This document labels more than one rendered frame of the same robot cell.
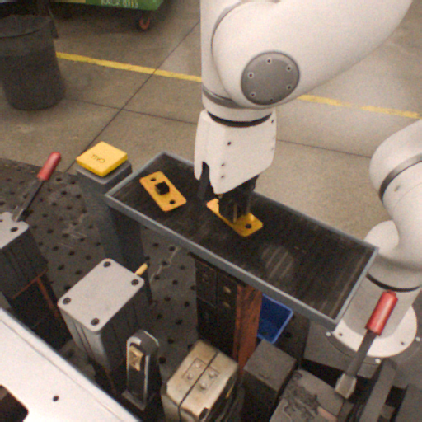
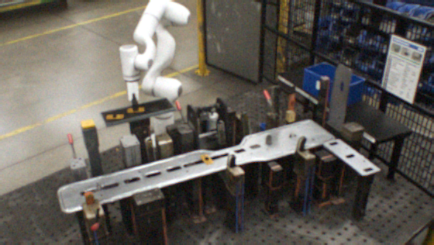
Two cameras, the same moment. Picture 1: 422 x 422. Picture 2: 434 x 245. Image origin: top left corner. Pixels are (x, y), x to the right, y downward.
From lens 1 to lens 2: 1.83 m
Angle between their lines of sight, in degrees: 43
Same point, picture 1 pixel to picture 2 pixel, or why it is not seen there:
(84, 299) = (128, 143)
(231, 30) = (140, 60)
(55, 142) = not seen: outside the picture
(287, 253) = (154, 108)
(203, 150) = (132, 90)
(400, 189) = (157, 87)
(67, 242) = (46, 205)
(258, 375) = (172, 128)
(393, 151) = (148, 81)
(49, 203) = (14, 205)
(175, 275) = not seen: hidden behind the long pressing
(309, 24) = (151, 53)
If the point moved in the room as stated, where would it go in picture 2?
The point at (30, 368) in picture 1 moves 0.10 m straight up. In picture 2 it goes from (126, 174) to (123, 157)
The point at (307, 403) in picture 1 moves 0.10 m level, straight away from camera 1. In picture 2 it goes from (182, 127) to (173, 119)
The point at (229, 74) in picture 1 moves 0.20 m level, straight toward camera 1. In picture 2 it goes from (145, 65) to (180, 74)
